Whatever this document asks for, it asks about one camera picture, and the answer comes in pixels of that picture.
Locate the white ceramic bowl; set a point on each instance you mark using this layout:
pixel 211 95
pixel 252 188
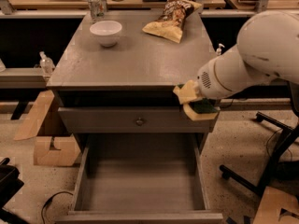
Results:
pixel 107 33

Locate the clear plastic bottle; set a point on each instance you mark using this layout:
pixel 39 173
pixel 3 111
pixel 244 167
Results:
pixel 46 63

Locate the silver soda can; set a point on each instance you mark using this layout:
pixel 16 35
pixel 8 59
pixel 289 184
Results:
pixel 96 10

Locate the grey wooden drawer cabinet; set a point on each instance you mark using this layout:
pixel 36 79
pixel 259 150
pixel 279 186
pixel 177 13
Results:
pixel 139 71

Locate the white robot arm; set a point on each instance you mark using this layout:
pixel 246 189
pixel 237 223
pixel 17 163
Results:
pixel 267 47

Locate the yellow chip bag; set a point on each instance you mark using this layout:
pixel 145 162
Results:
pixel 170 24

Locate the black equipment at left edge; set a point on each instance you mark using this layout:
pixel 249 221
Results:
pixel 10 184

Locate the cardboard piece bottom right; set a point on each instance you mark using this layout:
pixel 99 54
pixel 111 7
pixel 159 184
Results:
pixel 277 207

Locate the cardboard box on floor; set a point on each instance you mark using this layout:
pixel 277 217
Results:
pixel 54 146

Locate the closed grey drawer with knob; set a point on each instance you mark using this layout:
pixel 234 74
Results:
pixel 131 120

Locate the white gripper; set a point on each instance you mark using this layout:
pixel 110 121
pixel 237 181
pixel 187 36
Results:
pixel 207 82

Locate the open grey bottom drawer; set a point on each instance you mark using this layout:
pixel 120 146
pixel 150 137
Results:
pixel 140 178

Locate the small white pump bottle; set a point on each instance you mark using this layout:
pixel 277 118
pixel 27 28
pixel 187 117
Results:
pixel 219 49

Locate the green and yellow sponge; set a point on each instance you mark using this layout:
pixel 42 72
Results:
pixel 203 106

